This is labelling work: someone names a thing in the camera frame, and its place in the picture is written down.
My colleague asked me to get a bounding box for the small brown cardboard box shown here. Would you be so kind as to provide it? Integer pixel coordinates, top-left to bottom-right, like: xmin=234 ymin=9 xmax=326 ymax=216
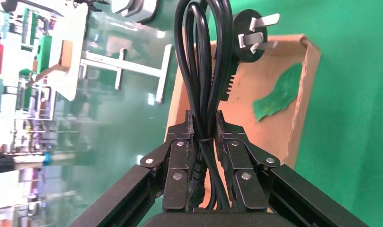
xmin=29 ymin=40 xmax=74 ymax=85

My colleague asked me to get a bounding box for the thick black power cord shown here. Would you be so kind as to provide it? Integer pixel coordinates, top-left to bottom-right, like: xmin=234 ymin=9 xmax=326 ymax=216
xmin=174 ymin=0 xmax=280 ymax=211

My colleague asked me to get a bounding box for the open brown cardboard box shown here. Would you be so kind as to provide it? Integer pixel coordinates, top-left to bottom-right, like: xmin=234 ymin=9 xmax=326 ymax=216
xmin=164 ymin=34 xmax=321 ymax=209

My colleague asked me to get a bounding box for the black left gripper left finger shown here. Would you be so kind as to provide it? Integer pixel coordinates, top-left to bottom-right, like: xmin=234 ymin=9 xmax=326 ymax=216
xmin=71 ymin=110 xmax=200 ymax=227

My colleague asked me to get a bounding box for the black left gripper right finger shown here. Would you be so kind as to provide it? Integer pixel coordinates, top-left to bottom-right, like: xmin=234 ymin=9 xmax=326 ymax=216
xmin=214 ymin=109 xmax=370 ymax=227

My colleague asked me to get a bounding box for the white background table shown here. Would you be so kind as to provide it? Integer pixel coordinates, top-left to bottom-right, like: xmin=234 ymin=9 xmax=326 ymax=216
xmin=48 ymin=1 xmax=174 ymax=105

